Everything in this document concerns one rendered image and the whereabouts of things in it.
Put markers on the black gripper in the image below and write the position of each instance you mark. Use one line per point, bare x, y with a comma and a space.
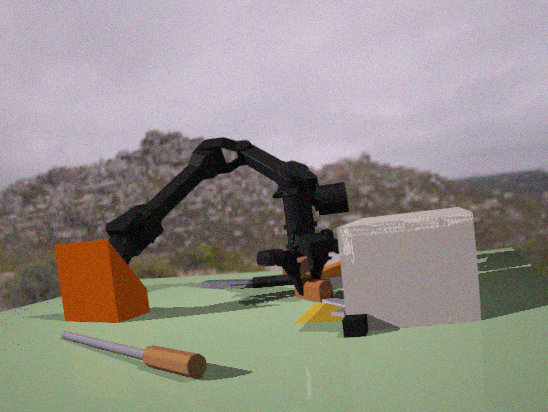
288, 262

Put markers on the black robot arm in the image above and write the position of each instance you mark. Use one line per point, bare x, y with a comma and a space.
298, 186

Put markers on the grey rod with brown handle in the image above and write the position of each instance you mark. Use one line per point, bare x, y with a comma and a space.
161, 358

